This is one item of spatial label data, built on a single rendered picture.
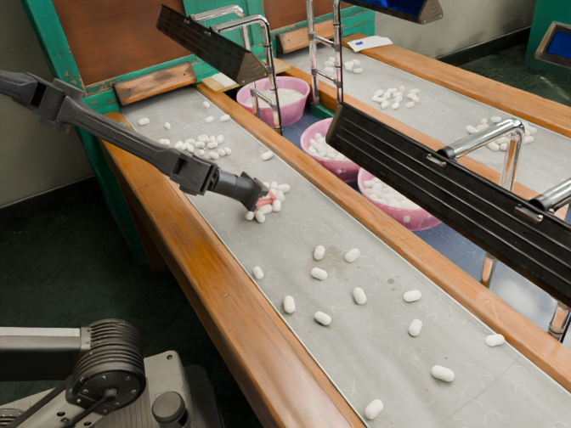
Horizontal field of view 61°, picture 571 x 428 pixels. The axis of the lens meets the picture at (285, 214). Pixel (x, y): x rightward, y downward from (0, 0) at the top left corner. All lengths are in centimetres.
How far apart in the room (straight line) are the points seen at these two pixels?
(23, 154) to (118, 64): 108
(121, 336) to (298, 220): 49
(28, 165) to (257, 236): 188
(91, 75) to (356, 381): 142
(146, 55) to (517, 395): 158
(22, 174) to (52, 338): 196
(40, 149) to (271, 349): 213
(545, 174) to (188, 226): 91
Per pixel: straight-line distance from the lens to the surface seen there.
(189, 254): 112
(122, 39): 189
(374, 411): 84
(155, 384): 128
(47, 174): 289
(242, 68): 116
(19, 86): 127
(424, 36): 367
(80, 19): 185
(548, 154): 148
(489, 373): 92
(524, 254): 64
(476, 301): 98
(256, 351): 90
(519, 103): 168
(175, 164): 109
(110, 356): 95
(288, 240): 114
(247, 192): 115
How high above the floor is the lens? 149
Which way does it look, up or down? 38 degrees down
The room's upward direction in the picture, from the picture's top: 8 degrees counter-clockwise
